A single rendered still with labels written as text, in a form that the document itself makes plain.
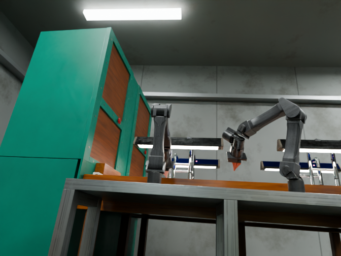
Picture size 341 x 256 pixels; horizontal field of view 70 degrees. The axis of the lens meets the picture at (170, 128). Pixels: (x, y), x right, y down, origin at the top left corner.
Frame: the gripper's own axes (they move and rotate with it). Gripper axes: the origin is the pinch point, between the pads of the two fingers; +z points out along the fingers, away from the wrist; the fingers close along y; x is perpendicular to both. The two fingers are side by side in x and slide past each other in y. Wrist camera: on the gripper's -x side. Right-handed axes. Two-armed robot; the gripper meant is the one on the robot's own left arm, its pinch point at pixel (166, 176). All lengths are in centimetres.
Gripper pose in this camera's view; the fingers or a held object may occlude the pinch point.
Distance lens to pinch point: 153.0
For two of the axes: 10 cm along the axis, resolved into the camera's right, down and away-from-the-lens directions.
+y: -9.9, -0.1, 1.6
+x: -1.5, 4.6, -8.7
